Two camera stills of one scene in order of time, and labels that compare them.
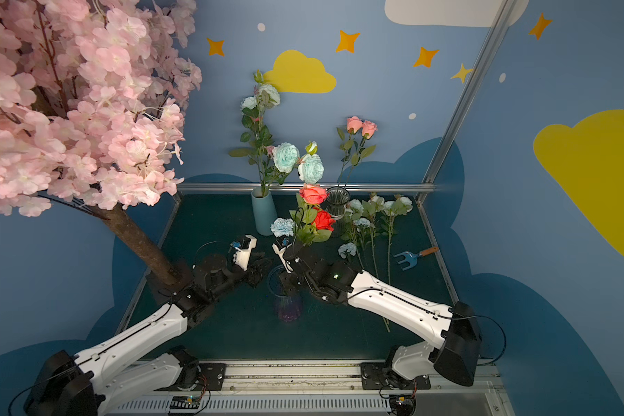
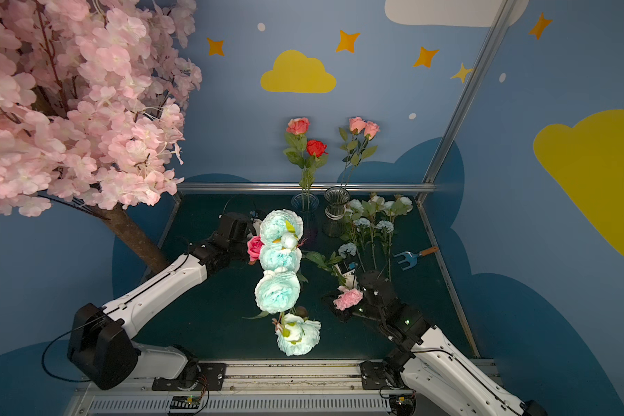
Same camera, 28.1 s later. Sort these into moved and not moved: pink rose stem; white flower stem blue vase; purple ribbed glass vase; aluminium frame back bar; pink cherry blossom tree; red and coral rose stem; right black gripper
Moved: purple ribbed glass vase; right black gripper; red and coral rose stem; white flower stem blue vase
Not moved: pink rose stem; pink cherry blossom tree; aluminium frame back bar
